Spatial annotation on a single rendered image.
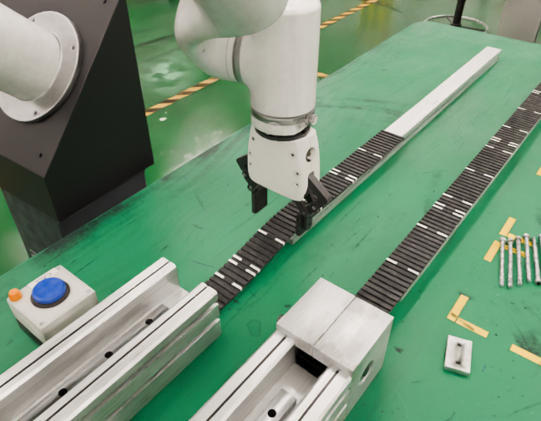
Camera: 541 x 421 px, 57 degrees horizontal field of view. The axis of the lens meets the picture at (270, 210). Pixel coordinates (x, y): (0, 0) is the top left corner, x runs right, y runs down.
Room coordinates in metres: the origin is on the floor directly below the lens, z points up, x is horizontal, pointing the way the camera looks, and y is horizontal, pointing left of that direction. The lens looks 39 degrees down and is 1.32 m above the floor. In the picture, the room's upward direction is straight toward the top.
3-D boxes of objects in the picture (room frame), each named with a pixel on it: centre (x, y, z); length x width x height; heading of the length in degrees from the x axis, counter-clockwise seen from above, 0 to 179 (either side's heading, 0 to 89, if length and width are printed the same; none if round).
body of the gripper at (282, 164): (0.59, -0.02, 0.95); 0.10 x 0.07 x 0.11; 51
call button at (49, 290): (0.43, 0.28, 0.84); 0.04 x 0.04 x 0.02
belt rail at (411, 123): (0.98, -0.32, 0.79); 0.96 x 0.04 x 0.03; 142
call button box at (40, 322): (0.43, 0.27, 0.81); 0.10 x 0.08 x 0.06; 52
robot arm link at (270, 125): (0.59, -0.02, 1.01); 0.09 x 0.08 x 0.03; 51
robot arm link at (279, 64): (0.60, -0.01, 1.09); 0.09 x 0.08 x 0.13; 67
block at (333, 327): (0.37, -0.06, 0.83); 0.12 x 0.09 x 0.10; 52
